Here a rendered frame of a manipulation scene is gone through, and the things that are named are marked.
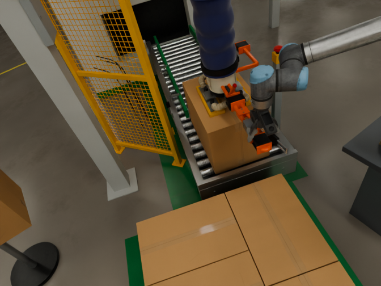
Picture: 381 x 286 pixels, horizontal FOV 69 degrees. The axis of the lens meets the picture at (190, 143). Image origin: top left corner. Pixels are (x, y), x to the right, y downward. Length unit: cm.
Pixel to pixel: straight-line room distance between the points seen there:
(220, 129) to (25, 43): 123
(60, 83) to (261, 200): 148
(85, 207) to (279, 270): 188
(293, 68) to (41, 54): 144
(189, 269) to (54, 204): 179
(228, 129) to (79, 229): 169
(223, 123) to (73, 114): 109
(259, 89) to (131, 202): 183
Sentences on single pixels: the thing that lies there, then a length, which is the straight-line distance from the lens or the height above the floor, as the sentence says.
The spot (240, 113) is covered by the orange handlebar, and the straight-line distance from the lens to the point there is 151.
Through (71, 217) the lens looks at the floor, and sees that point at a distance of 288.
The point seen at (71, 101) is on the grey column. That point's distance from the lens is 211.
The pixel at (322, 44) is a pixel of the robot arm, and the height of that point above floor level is 148.
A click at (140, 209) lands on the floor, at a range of 260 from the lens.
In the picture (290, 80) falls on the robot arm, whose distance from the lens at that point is 115.
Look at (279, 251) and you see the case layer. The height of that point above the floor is 54.
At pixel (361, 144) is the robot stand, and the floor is 75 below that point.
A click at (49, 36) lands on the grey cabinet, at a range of 189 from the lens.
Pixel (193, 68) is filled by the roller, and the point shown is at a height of 55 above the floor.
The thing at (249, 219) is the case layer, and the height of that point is 54.
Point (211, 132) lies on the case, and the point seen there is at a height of 95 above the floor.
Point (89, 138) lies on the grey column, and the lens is 231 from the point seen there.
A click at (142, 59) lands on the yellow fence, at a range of 205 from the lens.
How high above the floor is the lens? 208
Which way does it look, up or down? 45 degrees down
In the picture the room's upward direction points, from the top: 15 degrees counter-clockwise
